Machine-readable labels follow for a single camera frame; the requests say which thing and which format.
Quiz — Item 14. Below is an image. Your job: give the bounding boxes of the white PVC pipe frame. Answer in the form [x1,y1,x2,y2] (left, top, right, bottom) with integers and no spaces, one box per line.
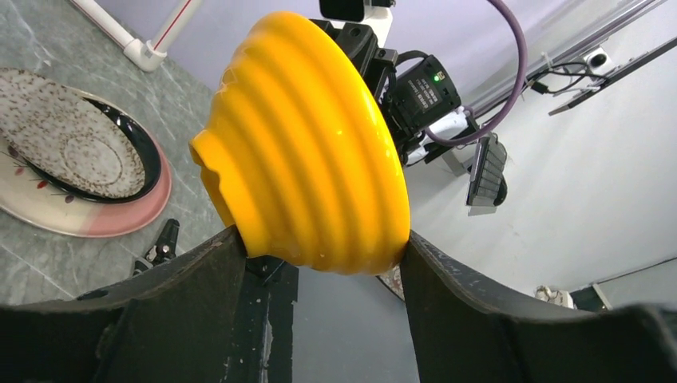
[70,0,167,72]

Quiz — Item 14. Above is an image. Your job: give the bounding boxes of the pink rimmed ceramic plate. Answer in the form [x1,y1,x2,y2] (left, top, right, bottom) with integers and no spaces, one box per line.
[1,89,172,238]

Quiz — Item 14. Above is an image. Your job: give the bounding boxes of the white tall pole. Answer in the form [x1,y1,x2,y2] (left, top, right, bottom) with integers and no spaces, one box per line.
[148,0,204,54]

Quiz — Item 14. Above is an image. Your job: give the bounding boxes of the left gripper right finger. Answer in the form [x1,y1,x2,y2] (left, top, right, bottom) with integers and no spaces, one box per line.
[400,233,676,382]

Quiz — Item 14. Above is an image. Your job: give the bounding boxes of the black ceramic plate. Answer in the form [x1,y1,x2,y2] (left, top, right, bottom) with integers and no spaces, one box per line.
[23,97,162,204]

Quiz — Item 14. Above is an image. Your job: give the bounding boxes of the yellow ribbed ceramic bowl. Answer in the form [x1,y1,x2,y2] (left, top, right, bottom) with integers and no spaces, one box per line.
[189,11,410,274]

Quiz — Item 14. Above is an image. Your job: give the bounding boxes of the speckled grey ceramic plate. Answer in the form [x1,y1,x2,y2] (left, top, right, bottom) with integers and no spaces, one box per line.
[1,68,146,199]

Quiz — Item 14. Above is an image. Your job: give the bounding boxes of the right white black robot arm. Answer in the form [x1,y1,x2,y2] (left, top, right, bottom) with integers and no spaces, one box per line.
[313,19,479,166]

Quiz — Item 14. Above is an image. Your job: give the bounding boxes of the black grey pliers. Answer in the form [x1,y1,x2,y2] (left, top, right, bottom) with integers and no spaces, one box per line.
[131,219,180,277]

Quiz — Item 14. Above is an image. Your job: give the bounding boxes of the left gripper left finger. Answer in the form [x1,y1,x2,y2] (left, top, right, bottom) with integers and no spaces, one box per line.
[1,227,245,382]

